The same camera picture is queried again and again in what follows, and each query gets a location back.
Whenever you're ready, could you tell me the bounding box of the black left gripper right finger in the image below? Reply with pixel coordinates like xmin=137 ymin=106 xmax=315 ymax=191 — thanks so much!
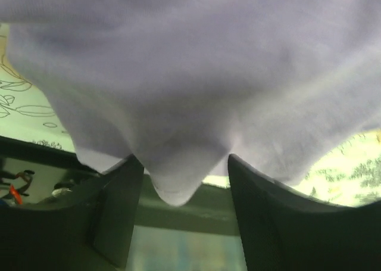
xmin=227 ymin=155 xmax=380 ymax=271

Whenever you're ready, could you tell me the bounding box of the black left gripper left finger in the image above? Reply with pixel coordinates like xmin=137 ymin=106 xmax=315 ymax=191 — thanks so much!
xmin=1 ymin=157 xmax=143 ymax=270

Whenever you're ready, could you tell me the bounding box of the purple polo shirt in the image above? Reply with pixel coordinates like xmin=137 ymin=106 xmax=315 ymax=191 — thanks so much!
xmin=1 ymin=0 xmax=380 ymax=205

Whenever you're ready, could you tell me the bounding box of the floral patterned table mat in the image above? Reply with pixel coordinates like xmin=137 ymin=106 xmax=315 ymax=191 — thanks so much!
xmin=1 ymin=24 xmax=380 ymax=207

